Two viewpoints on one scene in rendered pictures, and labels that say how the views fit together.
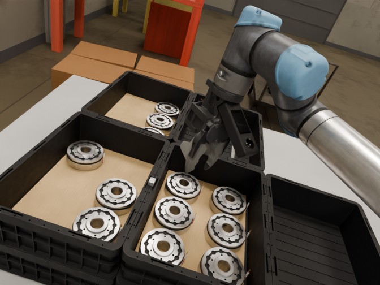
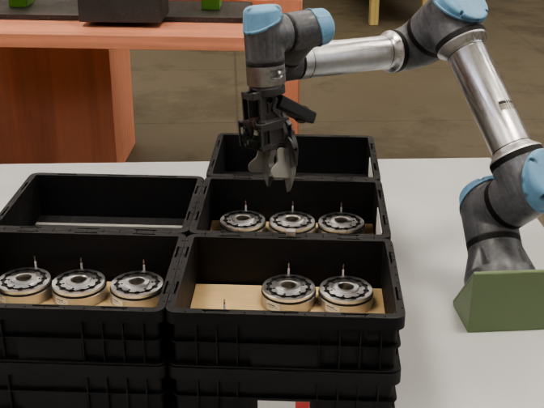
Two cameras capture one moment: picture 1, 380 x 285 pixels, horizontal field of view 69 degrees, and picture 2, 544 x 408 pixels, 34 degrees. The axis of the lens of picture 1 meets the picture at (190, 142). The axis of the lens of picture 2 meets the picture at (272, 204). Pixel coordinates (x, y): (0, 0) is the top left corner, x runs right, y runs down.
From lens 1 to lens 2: 170 cm
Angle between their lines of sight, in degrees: 76
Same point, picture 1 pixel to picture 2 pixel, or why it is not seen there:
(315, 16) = not seen: outside the picture
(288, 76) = (331, 30)
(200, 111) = (274, 123)
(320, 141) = (324, 62)
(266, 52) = (308, 28)
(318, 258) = not seen: hidden behind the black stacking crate
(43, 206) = not seen: hidden behind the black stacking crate
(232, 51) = (278, 49)
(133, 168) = (216, 299)
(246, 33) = (281, 27)
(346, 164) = (345, 59)
